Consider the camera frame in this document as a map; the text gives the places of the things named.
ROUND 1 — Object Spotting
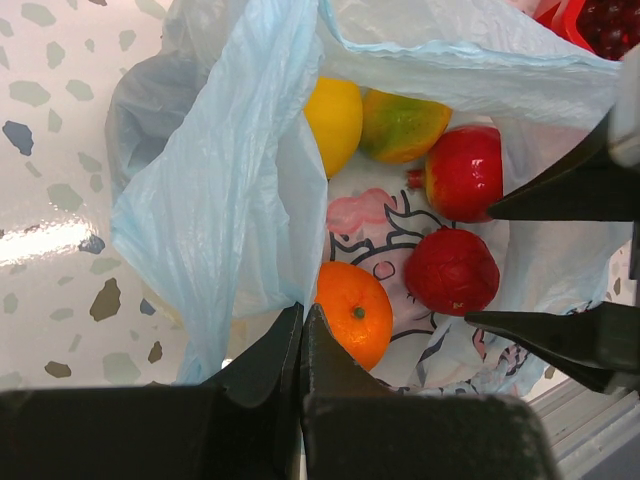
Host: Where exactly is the orange round fruit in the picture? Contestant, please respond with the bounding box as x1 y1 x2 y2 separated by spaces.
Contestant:
315 261 393 371

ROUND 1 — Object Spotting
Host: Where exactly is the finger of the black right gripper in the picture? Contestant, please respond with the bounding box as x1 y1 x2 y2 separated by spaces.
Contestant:
487 112 639 222
465 302 639 394

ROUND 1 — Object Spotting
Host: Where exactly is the green orange mango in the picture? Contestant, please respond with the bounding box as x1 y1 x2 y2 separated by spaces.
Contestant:
359 89 453 165

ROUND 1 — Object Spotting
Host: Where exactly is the yellow lemon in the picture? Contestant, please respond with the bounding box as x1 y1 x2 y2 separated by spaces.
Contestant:
304 77 363 179

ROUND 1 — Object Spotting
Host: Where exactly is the purple grape bunch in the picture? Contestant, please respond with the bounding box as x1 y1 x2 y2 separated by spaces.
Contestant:
576 0 639 60

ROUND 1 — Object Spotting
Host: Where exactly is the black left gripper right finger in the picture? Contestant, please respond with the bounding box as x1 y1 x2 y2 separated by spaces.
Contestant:
301 305 400 479

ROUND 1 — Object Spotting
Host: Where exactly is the red pomegranate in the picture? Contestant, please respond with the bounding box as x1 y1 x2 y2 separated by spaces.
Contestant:
407 124 503 224

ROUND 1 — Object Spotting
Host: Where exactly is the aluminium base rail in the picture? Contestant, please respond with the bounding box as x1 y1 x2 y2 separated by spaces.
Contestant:
525 373 639 479

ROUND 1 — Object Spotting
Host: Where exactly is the red round fruit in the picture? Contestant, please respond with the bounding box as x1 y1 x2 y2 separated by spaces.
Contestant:
404 227 500 317

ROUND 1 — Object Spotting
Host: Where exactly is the red plastic tray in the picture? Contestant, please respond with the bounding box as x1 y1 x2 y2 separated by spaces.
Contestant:
533 0 594 53

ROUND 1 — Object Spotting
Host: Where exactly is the blue printed plastic bag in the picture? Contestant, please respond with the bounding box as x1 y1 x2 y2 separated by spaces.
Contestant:
106 1 621 395

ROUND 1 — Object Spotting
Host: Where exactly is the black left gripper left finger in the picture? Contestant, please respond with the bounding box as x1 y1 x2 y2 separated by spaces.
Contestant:
200 303 304 479

